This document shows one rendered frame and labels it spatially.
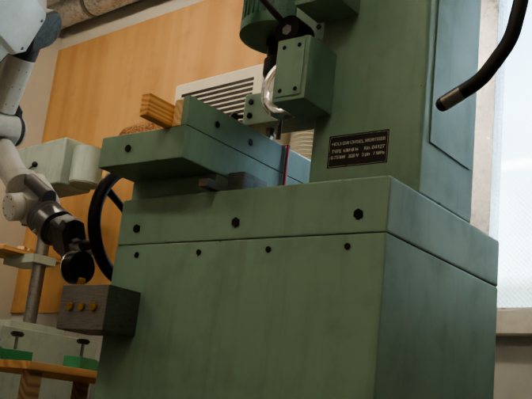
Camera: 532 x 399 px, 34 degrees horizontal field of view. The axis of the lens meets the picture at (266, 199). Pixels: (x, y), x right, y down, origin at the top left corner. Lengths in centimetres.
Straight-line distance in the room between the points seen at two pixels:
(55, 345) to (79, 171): 76
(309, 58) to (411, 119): 21
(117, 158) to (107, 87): 314
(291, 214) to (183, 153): 23
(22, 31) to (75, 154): 196
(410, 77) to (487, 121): 169
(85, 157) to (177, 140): 242
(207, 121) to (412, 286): 47
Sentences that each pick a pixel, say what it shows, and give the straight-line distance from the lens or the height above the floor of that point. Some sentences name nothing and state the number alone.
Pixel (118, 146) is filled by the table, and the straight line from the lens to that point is 162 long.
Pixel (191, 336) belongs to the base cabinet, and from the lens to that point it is 149.
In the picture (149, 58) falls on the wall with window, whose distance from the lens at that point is 454.
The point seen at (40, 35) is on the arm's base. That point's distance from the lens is 219.
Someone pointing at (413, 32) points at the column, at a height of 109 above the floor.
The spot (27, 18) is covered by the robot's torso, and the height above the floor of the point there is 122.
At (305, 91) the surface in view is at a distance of 150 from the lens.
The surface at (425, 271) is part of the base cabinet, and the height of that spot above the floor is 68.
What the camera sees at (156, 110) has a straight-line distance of 151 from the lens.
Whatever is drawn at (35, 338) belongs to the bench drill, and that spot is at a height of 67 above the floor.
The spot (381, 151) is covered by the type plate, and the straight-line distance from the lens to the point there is 149.
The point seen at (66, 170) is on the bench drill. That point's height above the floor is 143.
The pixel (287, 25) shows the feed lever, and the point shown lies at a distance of 163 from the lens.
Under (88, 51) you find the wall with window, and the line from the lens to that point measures 501.
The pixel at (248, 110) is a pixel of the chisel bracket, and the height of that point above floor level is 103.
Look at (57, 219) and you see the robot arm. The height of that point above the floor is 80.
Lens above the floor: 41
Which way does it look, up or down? 15 degrees up
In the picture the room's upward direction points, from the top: 6 degrees clockwise
